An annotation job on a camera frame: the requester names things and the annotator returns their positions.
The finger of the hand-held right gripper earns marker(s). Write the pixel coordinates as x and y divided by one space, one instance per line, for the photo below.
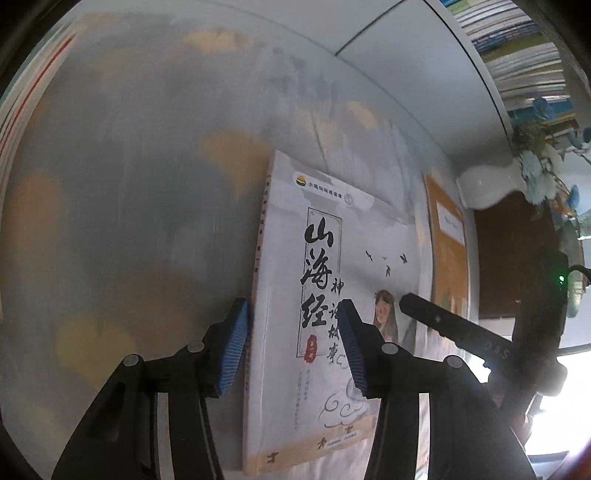
443 321

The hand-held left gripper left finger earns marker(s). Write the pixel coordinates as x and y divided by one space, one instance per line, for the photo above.
233 346

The leaf-print blanket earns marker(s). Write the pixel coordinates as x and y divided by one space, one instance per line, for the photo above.
138 207

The bright window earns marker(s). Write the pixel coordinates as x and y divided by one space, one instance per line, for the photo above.
568 415

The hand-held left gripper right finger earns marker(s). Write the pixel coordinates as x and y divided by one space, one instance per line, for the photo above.
355 350

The wooden cabinet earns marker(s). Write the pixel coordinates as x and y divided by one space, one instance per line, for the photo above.
503 258

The row of white blue books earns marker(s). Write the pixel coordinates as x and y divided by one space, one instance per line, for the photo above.
517 50

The white calligraphy cover book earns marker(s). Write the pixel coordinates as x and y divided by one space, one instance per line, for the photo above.
286 258

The mustard orange book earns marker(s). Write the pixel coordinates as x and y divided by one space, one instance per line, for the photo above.
445 258

